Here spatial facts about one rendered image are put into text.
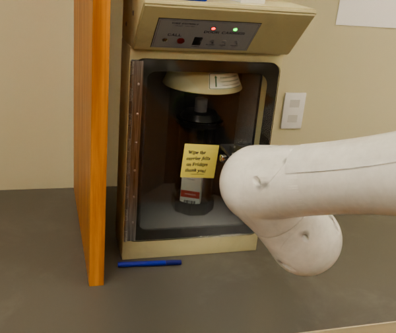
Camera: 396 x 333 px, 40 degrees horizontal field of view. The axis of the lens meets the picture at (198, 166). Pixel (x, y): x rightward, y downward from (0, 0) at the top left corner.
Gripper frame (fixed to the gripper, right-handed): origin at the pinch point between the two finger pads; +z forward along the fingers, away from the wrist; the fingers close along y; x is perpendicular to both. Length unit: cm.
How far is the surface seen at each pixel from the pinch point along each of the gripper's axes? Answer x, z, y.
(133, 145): 19.9, 3.5, 1.6
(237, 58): -0.8, 4.6, 19.5
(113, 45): 19, 48, 14
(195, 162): 6.7, 3.5, -2.6
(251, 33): -0.2, -2.6, 25.6
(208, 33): 8.0, -2.2, 25.2
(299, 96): -38, 47, 1
